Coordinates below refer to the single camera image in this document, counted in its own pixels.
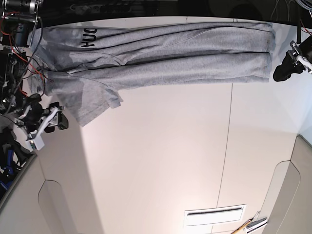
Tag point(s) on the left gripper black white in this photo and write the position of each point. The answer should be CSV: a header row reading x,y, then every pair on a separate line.
x,y
299,60

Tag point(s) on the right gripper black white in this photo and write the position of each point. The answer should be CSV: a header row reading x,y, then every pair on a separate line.
x,y
41,120

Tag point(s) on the grey T-shirt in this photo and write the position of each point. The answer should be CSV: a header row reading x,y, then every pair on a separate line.
x,y
87,67

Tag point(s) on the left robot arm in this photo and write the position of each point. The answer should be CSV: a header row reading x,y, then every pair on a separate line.
x,y
303,23

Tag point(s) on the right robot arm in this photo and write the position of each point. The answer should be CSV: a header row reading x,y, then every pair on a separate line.
x,y
18,22

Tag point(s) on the blue black equipment pile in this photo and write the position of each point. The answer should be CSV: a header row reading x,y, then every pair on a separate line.
x,y
13,157

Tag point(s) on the grey flat tool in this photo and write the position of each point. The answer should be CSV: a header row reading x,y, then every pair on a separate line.
x,y
253,226

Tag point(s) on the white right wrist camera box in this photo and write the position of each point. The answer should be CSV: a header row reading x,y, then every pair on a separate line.
x,y
35,144

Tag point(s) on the wooden handled tool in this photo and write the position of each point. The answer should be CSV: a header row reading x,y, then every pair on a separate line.
x,y
246,223

